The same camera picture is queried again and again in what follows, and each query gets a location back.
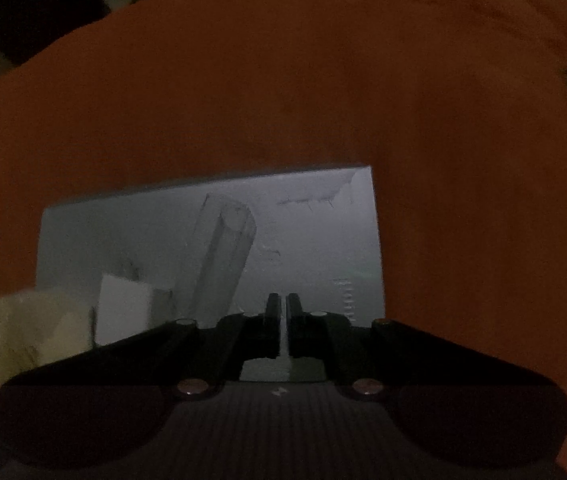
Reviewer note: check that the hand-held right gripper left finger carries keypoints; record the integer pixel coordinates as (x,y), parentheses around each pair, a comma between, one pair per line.
(273,325)

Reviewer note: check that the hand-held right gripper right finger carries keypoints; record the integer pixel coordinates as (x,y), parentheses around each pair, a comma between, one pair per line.
(294,325)

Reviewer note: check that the small white box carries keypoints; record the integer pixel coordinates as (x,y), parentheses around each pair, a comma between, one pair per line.
(126,307)

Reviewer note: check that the orange cloth covered desktop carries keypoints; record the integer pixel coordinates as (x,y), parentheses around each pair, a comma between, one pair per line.
(283,85)

